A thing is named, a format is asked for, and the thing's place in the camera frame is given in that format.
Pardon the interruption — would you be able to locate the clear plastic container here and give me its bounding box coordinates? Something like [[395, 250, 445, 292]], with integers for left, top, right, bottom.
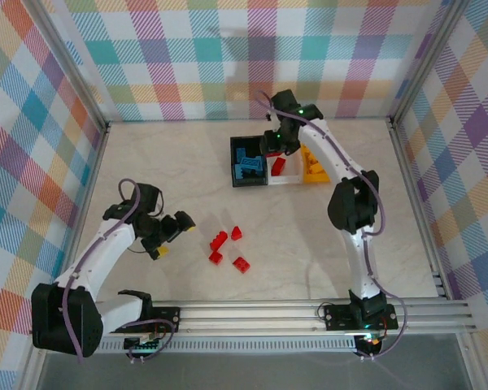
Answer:
[[266, 152, 304, 186]]

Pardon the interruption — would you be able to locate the yellow plastic container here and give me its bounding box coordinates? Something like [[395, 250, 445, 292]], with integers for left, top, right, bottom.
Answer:
[[300, 144, 333, 186]]

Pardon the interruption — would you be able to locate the black plastic container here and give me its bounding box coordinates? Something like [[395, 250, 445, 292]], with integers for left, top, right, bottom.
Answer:
[[229, 136, 269, 188]]

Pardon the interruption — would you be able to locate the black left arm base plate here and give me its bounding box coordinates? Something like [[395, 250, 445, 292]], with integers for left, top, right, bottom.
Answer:
[[137, 306, 182, 335]]

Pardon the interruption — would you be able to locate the aluminium table side rail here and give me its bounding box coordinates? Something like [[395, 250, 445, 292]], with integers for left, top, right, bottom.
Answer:
[[386, 115, 452, 301], [52, 123, 111, 306]]

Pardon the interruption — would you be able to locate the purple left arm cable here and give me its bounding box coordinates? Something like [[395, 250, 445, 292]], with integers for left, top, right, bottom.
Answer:
[[63, 177, 178, 365]]

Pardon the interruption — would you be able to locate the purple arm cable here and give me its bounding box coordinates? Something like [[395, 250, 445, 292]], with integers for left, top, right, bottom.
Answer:
[[254, 89, 408, 361], [63, 177, 178, 365]]

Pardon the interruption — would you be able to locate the long aluminium base rail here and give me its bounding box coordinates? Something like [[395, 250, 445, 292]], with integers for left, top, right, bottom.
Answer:
[[97, 298, 477, 338]]

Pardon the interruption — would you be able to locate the slotted grey cable duct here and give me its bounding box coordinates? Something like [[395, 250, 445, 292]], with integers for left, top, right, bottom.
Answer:
[[99, 337, 359, 355]]

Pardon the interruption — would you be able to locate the aluminium frame post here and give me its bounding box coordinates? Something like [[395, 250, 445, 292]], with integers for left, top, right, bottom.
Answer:
[[388, 0, 473, 129], [26, 0, 111, 133]]

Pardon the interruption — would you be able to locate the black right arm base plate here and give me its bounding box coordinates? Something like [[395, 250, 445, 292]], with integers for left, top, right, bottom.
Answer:
[[323, 302, 399, 331]]

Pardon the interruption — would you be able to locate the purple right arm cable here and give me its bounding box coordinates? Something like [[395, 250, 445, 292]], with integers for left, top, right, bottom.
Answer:
[[254, 89, 408, 361]]

